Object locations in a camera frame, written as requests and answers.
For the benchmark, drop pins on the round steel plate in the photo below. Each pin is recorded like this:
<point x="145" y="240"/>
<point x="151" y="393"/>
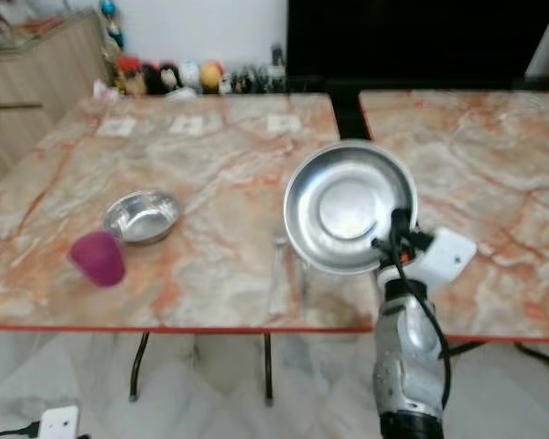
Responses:
<point x="348" y="203"/>

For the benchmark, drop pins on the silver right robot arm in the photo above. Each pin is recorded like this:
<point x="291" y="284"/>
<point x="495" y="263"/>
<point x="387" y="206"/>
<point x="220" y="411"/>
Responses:
<point x="407" y="357"/>

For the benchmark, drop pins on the black metal table leg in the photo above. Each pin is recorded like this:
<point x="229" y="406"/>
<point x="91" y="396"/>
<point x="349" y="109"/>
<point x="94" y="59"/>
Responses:
<point x="267" y="366"/>
<point x="467" y="347"/>
<point x="540" y="358"/>
<point x="138" y="366"/>

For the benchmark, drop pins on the white paper card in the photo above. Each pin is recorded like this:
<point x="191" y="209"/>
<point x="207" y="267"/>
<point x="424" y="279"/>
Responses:
<point x="283" y="123"/>

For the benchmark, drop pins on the large black screen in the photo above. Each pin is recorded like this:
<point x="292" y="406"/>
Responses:
<point x="412" y="41"/>

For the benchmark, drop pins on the light wooden cabinet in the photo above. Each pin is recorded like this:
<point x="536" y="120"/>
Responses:
<point x="27" y="91"/>

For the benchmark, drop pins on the purple plastic cup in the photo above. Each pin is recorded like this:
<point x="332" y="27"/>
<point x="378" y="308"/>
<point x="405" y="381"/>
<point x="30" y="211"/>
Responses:
<point x="99" y="260"/>

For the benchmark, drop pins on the orange yellow round doll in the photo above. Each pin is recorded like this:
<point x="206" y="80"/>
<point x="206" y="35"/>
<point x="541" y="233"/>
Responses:
<point x="211" y="75"/>

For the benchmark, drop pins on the small steel bowl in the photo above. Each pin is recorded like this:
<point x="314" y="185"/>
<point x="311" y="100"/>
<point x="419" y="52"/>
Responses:
<point x="142" y="218"/>

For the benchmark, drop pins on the white round doll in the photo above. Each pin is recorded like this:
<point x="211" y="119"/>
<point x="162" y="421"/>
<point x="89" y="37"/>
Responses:
<point x="188" y="73"/>

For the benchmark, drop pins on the black round doll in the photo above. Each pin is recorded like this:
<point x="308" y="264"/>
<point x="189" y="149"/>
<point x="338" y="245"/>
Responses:
<point x="158" y="78"/>

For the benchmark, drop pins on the red hat doll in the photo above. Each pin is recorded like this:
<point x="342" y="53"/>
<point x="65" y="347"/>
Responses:
<point x="128" y="75"/>

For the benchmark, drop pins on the blue hanging ornament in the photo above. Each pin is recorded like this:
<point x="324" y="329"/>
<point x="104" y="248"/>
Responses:
<point x="110" y="16"/>

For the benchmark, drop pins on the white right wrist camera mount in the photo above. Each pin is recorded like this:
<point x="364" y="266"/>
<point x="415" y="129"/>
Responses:
<point x="448" y="257"/>

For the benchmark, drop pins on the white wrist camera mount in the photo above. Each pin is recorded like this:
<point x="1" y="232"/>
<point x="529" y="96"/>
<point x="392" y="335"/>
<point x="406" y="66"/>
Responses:
<point x="60" y="423"/>
<point x="448" y="257"/>

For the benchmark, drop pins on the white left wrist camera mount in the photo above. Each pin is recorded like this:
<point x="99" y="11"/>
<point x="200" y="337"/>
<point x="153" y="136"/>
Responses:
<point x="60" y="423"/>

